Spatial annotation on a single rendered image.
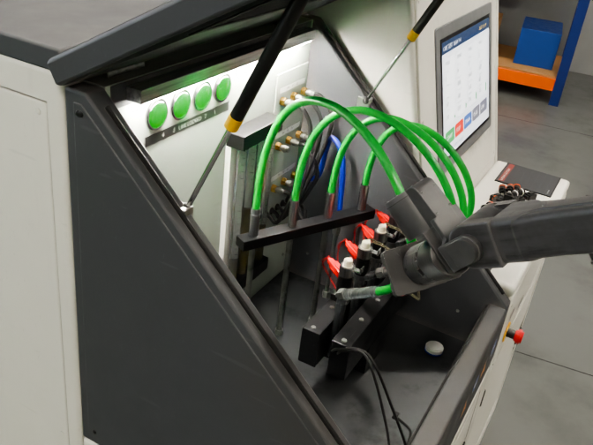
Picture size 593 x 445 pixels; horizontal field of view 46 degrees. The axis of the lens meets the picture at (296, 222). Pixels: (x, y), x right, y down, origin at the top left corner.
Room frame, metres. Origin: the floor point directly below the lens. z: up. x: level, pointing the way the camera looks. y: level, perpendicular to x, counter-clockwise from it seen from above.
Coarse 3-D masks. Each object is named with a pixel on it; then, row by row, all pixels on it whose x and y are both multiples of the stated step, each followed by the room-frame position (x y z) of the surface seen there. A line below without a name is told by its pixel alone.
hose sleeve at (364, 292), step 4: (352, 288) 0.96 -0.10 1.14; (356, 288) 0.95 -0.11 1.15; (360, 288) 0.94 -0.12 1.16; (364, 288) 0.93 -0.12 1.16; (368, 288) 0.93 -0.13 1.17; (372, 288) 0.92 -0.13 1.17; (344, 292) 0.96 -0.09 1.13; (348, 292) 0.95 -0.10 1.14; (352, 292) 0.95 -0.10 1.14; (356, 292) 0.94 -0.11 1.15; (360, 292) 0.93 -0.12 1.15; (364, 292) 0.93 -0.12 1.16; (368, 292) 0.92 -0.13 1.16; (372, 292) 0.92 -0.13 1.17; (344, 296) 0.96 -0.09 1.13; (348, 296) 0.95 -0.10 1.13; (352, 296) 0.95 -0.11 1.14; (356, 296) 0.94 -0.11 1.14; (360, 296) 0.93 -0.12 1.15; (364, 296) 0.93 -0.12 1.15; (368, 296) 0.92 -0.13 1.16; (372, 296) 0.92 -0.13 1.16; (376, 296) 0.91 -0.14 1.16; (380, 296) 0.92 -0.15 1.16
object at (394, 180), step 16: (288, 112) 1.11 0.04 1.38; (336, 112) 1.02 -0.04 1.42; (272, 128) 1.13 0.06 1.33; (272, 144) 1.14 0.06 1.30; (368, 144) 0.97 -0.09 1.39; (384, 160) 0.94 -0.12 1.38; (256, 192) 1.15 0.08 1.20; (400, 192) 0.91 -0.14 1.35; (256, 208) 1.15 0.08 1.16; (416, 240) 0.89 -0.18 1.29; (384, 288) 0.90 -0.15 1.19
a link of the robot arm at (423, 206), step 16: (416, 192) 0.78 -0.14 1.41; (432, 192) 0.79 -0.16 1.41; (400, 208) 0.78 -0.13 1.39; (416, 208) 0.78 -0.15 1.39; (432, 208) 0.77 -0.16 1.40; (448, 208) 0.78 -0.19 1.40; (400, 224) 0.78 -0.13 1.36; (416, 224) 0.77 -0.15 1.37; (432, 224) 0.76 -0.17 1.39; (448, 224) 0.76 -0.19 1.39; (448, 240) 0.74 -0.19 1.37; (464, 240) 0.70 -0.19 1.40; (448, 256) 0.72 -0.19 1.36; (464, 256) 0.70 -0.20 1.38; (480, 256) 0.70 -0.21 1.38
